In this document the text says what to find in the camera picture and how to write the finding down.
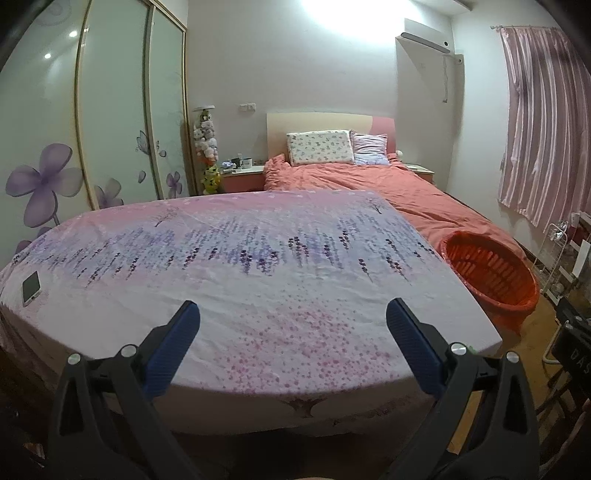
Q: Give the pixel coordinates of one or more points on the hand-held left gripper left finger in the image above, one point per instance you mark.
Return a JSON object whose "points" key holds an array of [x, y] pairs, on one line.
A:
{"points": [[171, 348]]}

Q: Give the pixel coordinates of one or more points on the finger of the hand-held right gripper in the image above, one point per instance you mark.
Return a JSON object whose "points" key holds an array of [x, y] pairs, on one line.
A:
{"points": [[577, 311]]}

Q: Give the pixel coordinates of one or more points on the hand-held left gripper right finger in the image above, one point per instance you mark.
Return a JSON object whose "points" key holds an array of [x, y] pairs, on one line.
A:
{"points": [[412, 348]]}

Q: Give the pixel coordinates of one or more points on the orange laundry basket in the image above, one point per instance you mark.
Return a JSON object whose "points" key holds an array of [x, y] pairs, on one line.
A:
{"points": [[489, 272]]}

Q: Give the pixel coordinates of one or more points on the dark wooden chair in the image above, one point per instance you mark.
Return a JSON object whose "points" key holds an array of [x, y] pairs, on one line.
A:
{"points": [[568, 406]]}

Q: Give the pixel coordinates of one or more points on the floral lavender tablecloth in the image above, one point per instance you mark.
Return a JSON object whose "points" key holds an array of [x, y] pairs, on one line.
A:
{"points": [[277, 286]]}

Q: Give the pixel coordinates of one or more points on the white smartphone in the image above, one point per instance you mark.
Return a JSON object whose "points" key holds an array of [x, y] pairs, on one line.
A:
{"points": [[31, 288]]}

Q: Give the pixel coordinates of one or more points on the pink nightstand with book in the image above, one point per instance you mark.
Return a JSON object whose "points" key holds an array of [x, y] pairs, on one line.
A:
{"points": [[421, 171]]}

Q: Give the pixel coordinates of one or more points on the pink nightstand with mugs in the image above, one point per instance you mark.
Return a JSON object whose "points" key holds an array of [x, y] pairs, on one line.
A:
{"points": [[242, 182]]}

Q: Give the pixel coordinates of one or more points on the pink striped curtain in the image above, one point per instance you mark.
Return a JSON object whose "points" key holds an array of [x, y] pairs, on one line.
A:
{"points": [[545, 124]]}

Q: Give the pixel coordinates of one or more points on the hanging plush toy column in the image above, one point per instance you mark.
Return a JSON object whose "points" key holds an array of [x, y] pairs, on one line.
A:
{"points": [[206, 147]]}

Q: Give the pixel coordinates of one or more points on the striped purple pillow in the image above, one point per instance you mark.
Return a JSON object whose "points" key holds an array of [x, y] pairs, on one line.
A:
{"points": [[370, 148]]}

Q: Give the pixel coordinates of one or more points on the floral white pillow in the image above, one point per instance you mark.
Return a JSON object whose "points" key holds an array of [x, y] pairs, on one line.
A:
{"points": [[319, 147]]}

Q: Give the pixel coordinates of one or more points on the wardrobe with purple flowers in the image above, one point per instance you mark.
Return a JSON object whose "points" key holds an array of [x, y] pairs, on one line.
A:
{"points": [[92, 115]]}

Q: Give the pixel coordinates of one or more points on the cream and pink headboard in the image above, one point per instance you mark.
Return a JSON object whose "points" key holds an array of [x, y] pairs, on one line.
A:
{"points": [[314, 122]]}

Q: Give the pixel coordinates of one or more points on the air conditioner pipe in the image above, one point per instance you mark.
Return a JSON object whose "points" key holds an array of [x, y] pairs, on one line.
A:
{"points": [[445, 78]]}

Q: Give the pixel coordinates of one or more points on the curtain rod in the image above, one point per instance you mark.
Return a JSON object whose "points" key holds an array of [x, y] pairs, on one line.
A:
{"points": [[526, 26]]}

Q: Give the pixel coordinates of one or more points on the white air conditioner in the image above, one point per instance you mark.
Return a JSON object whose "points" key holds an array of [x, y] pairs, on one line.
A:
{"points": [[427, 40]]}

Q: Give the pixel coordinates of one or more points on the white tube frame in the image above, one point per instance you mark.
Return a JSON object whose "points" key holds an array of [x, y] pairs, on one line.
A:
{"points": [[551, 346]]}

